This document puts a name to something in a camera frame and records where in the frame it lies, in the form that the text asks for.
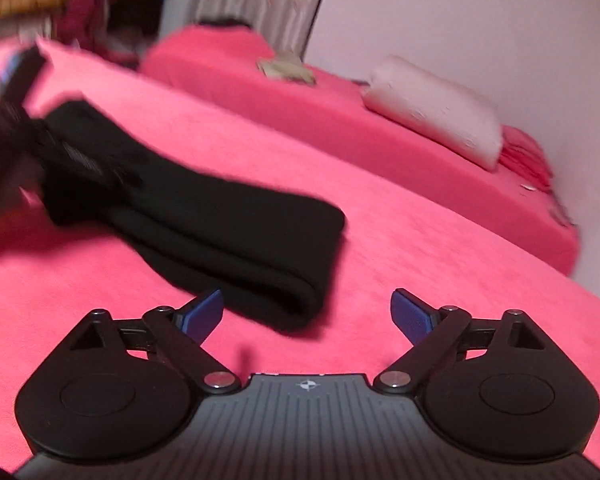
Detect black pants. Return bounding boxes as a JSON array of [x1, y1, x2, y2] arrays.
[[32, 100, 346, 332]]

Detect white pink pillow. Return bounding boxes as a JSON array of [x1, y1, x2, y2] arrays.
[[362, 55, 504, 172]]

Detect dark garment on far bed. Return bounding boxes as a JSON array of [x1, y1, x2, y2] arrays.
[[197, 18, 252, 29]]

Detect near pink bed cover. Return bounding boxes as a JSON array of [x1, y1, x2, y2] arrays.
[[0, 43, 600, 469]]

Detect far pink bed cover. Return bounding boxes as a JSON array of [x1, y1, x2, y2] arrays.
[[140, 25, 580, 275]]

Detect olive green cloth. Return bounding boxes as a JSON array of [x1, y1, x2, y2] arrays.
[[257, 51, 316, 86]]

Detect folded red blanket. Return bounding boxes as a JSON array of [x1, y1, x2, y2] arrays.
[[498, 126, 554, 193]]

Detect pink bed cover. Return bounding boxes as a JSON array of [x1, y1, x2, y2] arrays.
[[140, 25, 580, 275], [0, 43, 600, 469]]

